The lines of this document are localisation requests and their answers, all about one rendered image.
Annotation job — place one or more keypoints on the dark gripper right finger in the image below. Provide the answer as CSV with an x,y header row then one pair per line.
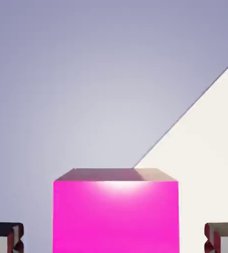
x,y
222,235

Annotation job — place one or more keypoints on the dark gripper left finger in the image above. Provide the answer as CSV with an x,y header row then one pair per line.
x,y
3,235

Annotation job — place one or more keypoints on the small magenta cube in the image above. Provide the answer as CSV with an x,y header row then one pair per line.
x,y
116,217

